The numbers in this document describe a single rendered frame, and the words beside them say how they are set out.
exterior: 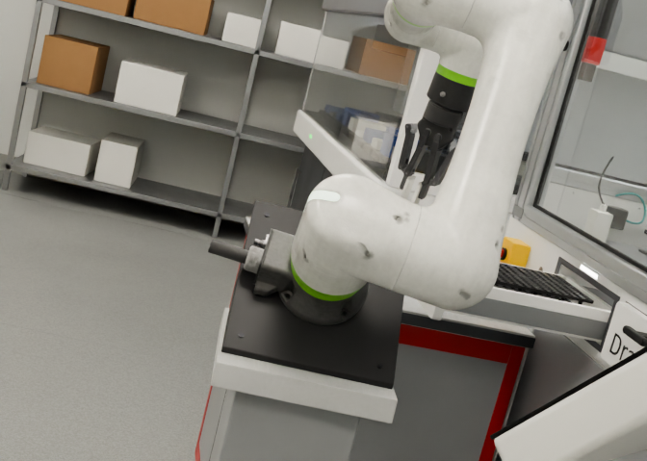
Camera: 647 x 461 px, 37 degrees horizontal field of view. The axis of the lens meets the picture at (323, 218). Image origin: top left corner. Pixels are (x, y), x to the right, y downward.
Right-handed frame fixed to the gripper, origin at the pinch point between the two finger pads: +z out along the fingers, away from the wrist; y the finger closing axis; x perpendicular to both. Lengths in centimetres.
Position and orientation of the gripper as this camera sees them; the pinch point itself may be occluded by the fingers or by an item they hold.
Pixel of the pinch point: (411, 194)
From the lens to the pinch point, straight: 205.2
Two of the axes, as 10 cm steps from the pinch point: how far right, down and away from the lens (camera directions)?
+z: -3.2, 8.9, 3.3
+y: -8.2, -4.4, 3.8
